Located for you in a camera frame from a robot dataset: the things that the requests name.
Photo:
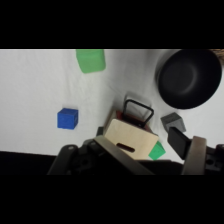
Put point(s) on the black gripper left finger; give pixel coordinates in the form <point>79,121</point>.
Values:
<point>123,156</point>

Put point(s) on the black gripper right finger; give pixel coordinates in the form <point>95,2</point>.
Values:
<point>195,156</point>

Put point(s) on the light wooden box with slot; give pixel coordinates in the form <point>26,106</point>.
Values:
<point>130,135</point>

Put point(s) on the small green cube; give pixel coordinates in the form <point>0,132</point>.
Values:
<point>156,151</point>

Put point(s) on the gray cube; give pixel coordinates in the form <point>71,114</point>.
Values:
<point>173,122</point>

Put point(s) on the blue cube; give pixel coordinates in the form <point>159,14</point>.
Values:
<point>66,119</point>

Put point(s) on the black bowl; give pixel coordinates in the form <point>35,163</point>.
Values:
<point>186,80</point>

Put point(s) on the large green block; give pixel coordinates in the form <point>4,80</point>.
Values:
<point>90,61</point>

